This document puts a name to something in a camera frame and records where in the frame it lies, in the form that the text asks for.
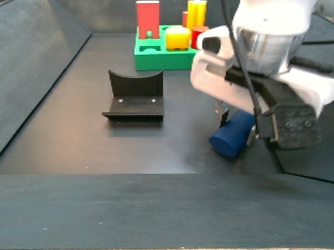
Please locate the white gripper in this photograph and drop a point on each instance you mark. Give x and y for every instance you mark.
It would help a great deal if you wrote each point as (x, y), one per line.
(213, 60)

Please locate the blue cylinder block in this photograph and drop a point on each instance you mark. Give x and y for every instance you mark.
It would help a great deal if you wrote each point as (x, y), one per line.
(231, 139)

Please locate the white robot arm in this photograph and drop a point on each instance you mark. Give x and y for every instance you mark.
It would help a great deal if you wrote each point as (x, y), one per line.
(248, 67)

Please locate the black curved fixture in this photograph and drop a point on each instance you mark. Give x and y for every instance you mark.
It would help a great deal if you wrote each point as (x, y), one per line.
(137, 97)

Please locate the green shape sorter base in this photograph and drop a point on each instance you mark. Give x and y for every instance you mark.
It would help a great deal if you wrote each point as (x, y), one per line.
(154, 57)

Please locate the red rounded block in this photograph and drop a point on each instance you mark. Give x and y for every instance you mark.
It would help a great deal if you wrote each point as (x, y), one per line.
(197, 32)

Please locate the yellow heart block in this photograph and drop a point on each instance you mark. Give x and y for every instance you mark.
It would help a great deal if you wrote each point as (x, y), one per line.
(178, 36)

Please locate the yellow star block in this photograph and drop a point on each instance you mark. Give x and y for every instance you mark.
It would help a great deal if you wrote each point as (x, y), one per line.
(197, 13)

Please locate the red arch block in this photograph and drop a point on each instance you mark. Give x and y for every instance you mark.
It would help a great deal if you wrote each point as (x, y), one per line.
(149, 18)

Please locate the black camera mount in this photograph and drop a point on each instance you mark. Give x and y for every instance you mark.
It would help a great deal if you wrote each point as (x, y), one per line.
(288, 124)

